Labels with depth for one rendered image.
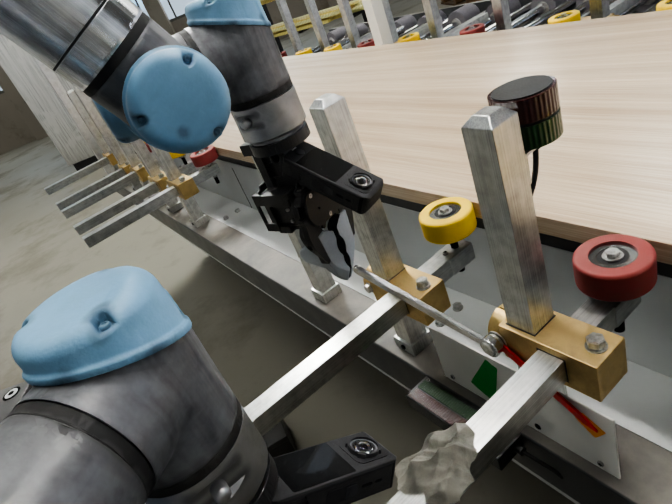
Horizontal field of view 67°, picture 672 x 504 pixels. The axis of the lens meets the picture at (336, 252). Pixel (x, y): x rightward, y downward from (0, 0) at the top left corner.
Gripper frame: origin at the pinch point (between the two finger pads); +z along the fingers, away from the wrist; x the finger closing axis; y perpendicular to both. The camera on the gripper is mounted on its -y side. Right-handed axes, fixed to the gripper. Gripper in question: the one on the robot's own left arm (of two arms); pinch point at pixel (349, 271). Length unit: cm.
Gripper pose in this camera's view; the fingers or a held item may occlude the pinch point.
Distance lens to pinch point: 67.0
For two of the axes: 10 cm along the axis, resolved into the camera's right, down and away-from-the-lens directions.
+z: 3.4, 8.0, 4.9
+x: -5.1, 6.0, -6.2
